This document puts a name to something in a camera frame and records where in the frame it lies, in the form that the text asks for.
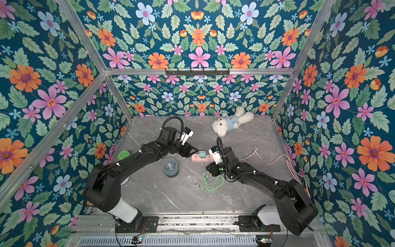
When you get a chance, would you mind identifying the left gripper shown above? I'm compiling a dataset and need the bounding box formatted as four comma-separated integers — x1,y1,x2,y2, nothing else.
166,139,199,157

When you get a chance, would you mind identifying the pink power strip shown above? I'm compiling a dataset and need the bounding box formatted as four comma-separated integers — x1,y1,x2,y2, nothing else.
191,154,214,163

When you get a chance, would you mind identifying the green charging cable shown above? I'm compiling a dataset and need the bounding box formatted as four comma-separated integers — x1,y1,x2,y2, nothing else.
195,172,225,194

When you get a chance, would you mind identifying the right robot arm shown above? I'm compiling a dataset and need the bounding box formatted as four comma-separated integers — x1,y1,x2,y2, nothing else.
206,137,318,236

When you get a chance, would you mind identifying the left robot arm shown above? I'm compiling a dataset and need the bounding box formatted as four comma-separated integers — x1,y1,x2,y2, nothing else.
83,116,198,232

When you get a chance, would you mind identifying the white teddy bear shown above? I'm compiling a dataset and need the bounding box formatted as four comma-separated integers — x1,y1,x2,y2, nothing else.
211,106,254,137

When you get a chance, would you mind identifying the green tape roll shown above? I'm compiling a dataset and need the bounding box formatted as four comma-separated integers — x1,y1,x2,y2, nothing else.
118,150,131,161

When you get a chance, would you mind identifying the white alarm clock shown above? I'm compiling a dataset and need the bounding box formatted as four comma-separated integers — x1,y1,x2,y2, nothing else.
121,177,130,186

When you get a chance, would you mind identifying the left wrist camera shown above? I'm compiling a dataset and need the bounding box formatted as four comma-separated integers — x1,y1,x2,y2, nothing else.
180,127,194,146

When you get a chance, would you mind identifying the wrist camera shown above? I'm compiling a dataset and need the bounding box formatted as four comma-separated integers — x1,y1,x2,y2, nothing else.
180,127,194,146
209,146,223,165

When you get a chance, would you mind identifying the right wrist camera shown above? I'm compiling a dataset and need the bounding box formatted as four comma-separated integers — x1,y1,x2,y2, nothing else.
209,146,223,165

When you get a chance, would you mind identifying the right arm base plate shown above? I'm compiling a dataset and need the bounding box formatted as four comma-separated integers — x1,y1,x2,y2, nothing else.
234,215,281,233

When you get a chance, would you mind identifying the black hook rail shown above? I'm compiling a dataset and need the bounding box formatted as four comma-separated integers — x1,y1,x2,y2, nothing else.
165,69,230,77

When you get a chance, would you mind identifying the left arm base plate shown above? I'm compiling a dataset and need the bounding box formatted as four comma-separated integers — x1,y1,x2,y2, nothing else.
115,216,159,234

